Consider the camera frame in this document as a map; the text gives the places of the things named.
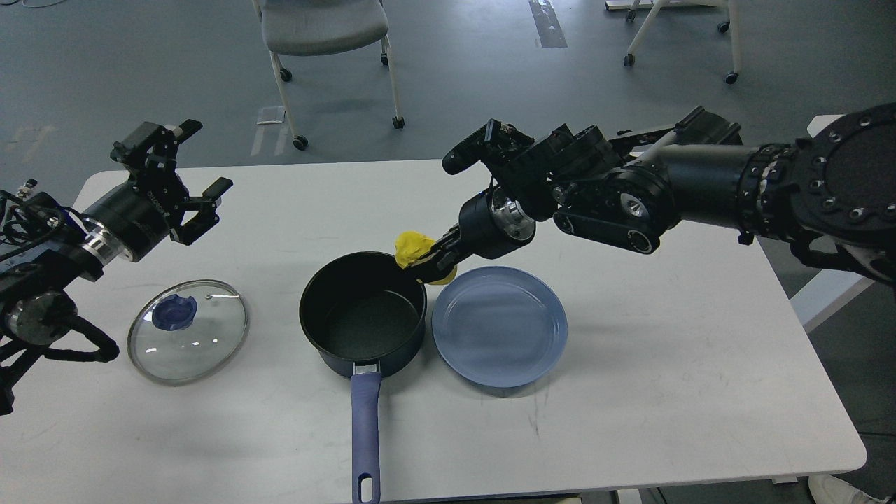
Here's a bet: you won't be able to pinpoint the white side table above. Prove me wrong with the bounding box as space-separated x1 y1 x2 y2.
790 113 876 334

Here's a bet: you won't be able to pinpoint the dark saucepan with blue handle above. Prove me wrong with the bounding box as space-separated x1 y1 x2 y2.
298 251 428 503

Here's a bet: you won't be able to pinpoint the white chair legs with castors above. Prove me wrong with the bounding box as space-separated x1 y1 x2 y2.
605 1 743 85

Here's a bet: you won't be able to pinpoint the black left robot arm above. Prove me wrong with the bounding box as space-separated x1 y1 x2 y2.
1 119 233 415

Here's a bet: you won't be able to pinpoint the grey office chair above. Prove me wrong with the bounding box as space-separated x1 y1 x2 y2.
252 1 405 151

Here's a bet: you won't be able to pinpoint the blue round plate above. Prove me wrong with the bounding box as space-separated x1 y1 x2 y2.
431 267 568 389

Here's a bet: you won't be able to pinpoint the white shoe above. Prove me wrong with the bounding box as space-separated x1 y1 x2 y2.
808 475 887 503

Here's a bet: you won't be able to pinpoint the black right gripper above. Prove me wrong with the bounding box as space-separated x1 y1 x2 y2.
409 189 536 284

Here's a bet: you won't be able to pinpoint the glass pot lid blue knob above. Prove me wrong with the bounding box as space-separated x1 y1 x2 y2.
127 279 251 386

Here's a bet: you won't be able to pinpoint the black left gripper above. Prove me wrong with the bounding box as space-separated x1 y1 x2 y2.
83 119 233 263

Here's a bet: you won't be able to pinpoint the yellow toy potato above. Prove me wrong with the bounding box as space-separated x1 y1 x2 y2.
394 230 458 285

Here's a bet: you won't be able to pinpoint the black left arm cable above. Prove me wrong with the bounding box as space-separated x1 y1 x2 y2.
0 189 120 365

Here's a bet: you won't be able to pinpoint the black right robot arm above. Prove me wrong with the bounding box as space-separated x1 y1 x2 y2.
407 104 895 286

